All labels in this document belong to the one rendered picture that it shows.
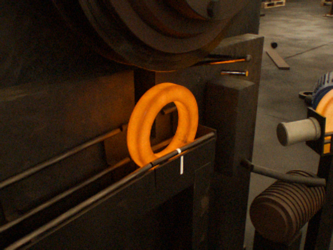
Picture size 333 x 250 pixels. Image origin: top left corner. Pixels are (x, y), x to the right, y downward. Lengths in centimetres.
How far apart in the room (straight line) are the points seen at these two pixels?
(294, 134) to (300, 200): 17
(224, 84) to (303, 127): 23
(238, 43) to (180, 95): 33
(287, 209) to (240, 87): 32
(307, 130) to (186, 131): 33
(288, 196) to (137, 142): 46
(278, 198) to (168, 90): 42
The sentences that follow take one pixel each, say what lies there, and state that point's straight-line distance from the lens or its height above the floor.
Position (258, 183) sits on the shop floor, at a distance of 207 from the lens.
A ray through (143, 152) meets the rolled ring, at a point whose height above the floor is 73.
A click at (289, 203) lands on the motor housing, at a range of 98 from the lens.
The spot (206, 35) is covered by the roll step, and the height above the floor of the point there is 94.
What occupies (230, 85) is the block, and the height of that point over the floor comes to 80.
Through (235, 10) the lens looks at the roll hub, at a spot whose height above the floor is 99.
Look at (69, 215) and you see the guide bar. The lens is 62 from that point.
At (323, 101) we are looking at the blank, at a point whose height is 74.
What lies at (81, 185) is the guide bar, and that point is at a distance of 70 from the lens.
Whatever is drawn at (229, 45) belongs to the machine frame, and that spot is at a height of 87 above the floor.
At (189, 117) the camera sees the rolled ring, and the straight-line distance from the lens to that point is 80.
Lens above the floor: 106
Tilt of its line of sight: 23 degrees down
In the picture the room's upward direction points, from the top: straight up
